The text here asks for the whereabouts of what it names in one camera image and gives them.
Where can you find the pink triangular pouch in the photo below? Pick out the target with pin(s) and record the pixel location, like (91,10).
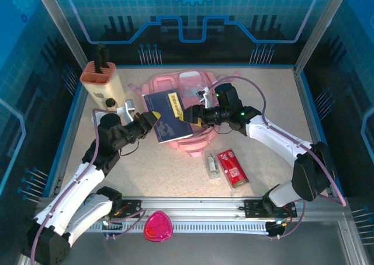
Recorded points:
(157,225)

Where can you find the aluminium mounting rail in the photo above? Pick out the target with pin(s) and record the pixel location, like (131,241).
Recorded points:
(190,206)

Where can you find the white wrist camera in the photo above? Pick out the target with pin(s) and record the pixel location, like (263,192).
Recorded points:
(128,108)
(209,97)

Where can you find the clear plastic case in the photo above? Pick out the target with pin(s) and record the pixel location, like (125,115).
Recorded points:
(213,165)

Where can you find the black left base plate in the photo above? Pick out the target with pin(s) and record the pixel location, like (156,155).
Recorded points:
(131,213)

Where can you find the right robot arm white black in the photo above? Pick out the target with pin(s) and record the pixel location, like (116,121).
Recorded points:
(277,139)

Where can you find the pink student backpack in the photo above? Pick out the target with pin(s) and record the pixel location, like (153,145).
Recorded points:
(193,145)

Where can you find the aluminium frame post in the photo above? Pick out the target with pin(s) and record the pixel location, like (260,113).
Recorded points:
(60,22)
(322,22)

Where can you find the beige knife block orange top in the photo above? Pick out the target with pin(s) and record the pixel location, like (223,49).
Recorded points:
(102,84)

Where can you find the small bottle with black cap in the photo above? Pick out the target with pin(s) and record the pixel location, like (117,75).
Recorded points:
(110,102)

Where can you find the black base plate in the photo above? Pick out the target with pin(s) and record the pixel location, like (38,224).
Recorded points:
(131,213)
(252,209)

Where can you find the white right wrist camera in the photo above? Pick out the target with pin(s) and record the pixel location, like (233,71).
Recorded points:
(209,97)

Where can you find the black controller board with LEDs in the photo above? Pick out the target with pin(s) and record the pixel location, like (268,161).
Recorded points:
(276,228)
(111,227)

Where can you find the navy notebook with long label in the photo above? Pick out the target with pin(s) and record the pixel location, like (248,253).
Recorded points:
(166,122)

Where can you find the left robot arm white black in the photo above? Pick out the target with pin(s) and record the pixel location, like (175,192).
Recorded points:
(76,186)

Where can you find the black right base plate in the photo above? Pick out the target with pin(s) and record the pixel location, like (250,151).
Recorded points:
(252,209)

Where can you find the small tape roll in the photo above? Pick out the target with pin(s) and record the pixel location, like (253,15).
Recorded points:
(97,117)

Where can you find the red packet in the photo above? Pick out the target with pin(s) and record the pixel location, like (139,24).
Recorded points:
(233,168)

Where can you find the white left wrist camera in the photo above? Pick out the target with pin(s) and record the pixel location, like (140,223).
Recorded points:
(128,108)

